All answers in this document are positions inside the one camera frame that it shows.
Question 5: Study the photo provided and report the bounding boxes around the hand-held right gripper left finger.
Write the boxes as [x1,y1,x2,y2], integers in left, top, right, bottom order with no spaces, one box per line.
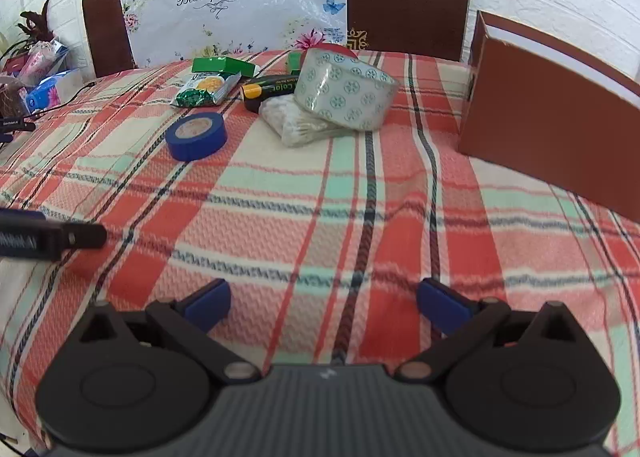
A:
[65,278,262,384]

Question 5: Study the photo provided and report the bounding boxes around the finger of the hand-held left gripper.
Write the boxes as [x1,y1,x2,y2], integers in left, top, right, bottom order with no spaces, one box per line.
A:
[0,210,109,261]

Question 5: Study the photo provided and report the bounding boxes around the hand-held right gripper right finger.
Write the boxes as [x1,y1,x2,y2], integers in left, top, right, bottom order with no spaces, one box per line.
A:
[397,278,581,384]

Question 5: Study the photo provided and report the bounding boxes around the blue tape roll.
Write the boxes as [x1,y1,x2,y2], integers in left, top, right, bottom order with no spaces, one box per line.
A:
[165,112,228,161]

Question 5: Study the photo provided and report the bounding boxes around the cotton swab pack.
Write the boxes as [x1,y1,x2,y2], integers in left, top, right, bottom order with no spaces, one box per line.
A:
[258,96,351,147]

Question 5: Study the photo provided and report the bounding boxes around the brown cardboard box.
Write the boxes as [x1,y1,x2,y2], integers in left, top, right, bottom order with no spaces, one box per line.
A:
[457,10,640,223]

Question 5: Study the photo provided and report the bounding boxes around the green yellow snack packet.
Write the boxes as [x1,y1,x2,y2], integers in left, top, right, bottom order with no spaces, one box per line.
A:
[170,72,243,109]

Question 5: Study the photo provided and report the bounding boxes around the patterned clear tape roll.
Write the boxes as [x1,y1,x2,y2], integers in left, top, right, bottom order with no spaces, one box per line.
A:
[293,47,401,131]

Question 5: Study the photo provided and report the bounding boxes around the black marker with blue cap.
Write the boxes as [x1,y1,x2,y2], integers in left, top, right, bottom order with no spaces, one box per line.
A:
[241,76,300,112]

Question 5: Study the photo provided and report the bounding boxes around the black device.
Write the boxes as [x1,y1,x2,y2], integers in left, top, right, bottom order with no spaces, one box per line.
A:
[0,118,37,134]

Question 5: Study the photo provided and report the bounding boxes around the plaid tablecloth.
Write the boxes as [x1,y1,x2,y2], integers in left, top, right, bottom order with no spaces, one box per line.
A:
[0,50,640,457]

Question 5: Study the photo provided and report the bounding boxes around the blue tissue pack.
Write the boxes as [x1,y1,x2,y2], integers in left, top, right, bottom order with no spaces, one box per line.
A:
[24,68,86,110]

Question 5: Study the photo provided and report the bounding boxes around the pink packet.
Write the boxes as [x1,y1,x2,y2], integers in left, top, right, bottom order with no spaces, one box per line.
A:
[17,40,68,80]

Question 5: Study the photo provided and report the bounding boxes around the floral plastic bag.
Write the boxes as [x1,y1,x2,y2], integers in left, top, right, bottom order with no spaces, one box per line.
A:
[119,0,348,70]

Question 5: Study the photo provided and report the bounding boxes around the red tape roll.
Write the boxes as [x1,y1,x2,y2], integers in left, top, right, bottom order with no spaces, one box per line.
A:
[320,42,358,59]

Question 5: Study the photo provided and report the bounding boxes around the black cable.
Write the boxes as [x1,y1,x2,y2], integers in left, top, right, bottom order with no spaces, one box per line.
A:
[27,80,97,115]

